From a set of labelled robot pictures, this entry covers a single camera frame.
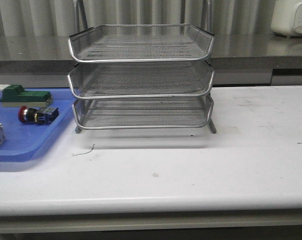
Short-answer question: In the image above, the red emergency stop button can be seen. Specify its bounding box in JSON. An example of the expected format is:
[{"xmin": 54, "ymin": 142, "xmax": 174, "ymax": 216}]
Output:
[{"xmin": 17, "ymin": 105, "xmax": 59, "ymax": 125}]

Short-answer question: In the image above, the silver mesh top tray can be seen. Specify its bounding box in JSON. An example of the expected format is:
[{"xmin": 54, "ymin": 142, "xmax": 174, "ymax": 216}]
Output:
[{"xmin": 68, "ymin": 24, "xmax": 215, "ymax": 63}]

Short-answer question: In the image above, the grey back counter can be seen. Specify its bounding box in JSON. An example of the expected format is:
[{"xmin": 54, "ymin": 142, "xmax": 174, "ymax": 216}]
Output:
[{"xmin": 0, "ymin": 34, "xmax": 302, "ymax": 88}]

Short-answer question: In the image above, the white kitchen appliance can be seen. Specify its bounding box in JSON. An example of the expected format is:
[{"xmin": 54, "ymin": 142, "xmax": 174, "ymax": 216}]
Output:
[{"xmin": 270, "ymin": 0, "xmax": 302, "ymax": 37}]

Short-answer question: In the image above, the grey metal rack frame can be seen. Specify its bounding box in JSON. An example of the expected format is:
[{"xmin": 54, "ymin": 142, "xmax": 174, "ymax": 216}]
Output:
[{"xmin": 73, "ymin": 0, "xmax": 216, "ymax": 133}]

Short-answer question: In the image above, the green electrical module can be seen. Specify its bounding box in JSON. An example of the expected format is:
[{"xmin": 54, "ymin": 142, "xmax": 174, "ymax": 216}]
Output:
[{"xmin": 0, "ymin": 84, "xmax": 53, "ymax": 108}]

